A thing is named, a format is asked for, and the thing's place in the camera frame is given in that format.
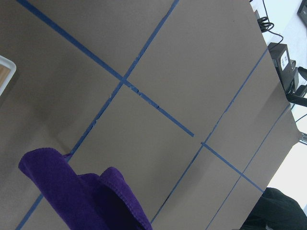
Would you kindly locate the short blue tape strip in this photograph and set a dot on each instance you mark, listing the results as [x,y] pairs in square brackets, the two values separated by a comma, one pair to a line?
[231,166]

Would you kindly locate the person in black clothing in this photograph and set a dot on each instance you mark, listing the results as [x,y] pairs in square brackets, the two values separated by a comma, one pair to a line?
[275,211]

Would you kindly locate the white rack base tray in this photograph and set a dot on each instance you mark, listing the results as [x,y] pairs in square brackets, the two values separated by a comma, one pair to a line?
[7,70]

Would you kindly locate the thin blue tape line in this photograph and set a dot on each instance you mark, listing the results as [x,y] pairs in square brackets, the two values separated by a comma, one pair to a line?
[209,135]

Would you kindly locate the black device with label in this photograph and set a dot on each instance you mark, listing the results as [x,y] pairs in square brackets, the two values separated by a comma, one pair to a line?
[281,60]

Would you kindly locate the crossing blue tape strip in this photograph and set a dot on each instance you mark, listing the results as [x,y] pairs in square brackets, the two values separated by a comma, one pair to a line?
[94,121]

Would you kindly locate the long blue tape strip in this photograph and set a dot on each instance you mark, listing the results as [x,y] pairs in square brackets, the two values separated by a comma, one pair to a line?
[123,79]

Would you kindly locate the purple microfibre towel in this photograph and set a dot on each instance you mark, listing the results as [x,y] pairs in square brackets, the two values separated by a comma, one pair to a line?
[84,201]

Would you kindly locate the dark box top corner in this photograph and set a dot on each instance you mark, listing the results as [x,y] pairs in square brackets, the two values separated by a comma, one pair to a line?
[302,11]

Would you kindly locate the black stand base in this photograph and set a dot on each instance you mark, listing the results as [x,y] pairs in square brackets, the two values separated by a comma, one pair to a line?
[296,95]

